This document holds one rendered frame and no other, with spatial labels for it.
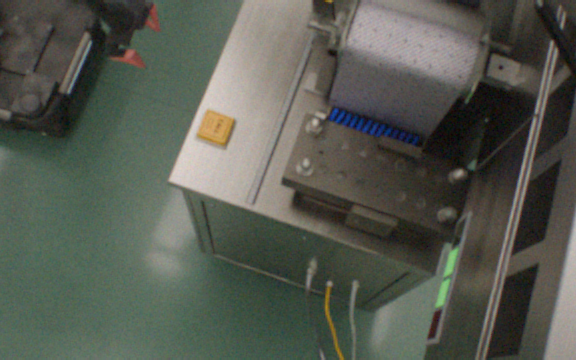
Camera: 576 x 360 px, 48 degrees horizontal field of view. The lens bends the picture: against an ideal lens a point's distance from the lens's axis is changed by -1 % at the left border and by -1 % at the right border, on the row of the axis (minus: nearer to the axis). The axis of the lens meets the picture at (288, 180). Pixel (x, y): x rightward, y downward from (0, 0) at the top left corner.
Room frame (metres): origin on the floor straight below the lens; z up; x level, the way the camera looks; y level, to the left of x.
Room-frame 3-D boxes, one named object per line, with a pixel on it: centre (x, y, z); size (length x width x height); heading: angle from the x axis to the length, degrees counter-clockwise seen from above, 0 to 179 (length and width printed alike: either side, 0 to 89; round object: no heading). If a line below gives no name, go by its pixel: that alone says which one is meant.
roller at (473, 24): (0.79, -0.20, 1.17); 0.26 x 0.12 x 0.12; 82
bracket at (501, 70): (0.65, -0.35, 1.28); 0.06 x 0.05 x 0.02; 82
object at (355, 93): (0.61, -0.17, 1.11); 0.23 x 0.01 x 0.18; 82
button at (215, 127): (0.56, 0.19, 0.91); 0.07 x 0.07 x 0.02; 82
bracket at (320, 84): (0.73, -0.02, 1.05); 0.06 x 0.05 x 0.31; 82
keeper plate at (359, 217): (0.39, -0.20, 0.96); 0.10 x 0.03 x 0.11; 82
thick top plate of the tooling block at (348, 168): (0.49, -0.20, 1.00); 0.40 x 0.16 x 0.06; 82
